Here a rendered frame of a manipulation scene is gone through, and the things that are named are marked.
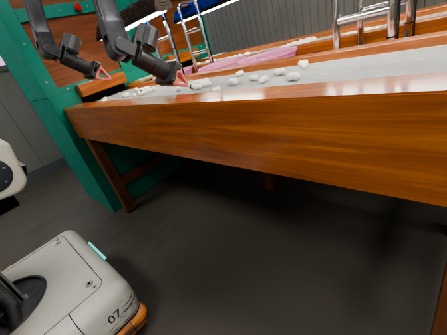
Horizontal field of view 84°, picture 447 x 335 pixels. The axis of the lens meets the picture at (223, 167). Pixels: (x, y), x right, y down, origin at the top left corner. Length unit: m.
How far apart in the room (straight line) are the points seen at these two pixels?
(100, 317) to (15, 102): 2.85
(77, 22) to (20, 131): 1.91
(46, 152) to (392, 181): 3.43
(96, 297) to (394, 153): 0.91
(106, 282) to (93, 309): 0.08
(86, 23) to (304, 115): 1.60
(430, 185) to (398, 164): 0.05
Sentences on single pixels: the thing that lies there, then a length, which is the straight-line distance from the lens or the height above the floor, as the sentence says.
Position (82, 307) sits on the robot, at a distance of 1.00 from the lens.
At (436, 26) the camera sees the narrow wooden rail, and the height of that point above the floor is 0.74.
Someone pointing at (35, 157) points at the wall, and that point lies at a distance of 3.56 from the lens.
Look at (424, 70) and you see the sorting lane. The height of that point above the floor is 0.74.
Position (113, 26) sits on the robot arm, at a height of 0.99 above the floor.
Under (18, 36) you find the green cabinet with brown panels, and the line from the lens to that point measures 1.77.
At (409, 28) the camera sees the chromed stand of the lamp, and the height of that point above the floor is 0.75.
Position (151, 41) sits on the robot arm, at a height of 0.93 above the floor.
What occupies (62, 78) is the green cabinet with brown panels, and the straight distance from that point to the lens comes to 1.79.
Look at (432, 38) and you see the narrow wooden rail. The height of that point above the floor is 0.76.
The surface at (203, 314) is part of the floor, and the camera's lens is 1.11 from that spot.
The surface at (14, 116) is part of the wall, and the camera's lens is 3.51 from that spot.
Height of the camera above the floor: 0.90
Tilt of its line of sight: 27 degrees down
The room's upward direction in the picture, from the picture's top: 17 degrees counter-clockwise
